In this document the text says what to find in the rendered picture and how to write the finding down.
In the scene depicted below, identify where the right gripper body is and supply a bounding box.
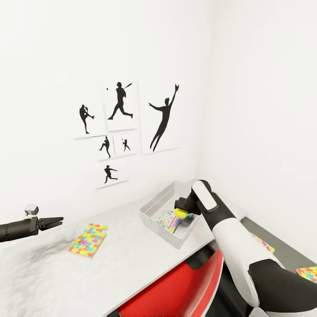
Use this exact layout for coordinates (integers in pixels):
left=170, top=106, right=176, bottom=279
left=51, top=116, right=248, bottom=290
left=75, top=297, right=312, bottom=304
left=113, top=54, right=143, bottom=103
left=177, top=197, right=201, bottom=215

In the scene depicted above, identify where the tennis ball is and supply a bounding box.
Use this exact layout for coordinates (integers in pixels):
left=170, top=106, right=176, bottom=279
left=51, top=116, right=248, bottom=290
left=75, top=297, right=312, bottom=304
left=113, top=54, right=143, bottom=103
left=175, top=208, right=189, bottom=219

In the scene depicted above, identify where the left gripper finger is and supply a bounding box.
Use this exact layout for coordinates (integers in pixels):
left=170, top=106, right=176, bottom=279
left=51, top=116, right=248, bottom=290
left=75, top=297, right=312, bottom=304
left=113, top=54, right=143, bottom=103
left=36, top=221, right=63, bottom=232
left=36, top=217, right=64, bottom=231

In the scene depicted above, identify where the jigsaw puzzle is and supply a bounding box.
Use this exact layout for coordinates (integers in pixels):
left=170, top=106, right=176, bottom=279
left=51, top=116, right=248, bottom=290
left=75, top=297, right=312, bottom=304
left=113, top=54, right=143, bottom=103
left=69, top=223, right=107, bottom=258
left=296, top=267, right=317, bottom=283

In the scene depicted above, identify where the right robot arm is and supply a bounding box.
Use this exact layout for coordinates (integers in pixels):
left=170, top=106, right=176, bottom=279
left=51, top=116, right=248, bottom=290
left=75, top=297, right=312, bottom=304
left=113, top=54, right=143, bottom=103
left=174, top=180, right=317, bottom=317

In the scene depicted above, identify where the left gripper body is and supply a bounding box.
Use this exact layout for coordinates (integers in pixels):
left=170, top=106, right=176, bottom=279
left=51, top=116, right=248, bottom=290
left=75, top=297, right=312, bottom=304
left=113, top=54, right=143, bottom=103
left=6, top=217, right=39, bottom=242

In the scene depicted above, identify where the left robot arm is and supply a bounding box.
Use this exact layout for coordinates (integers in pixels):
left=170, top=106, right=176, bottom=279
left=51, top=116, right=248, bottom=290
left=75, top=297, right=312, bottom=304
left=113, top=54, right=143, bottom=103
left=0, top=204, right=64, bottom=243

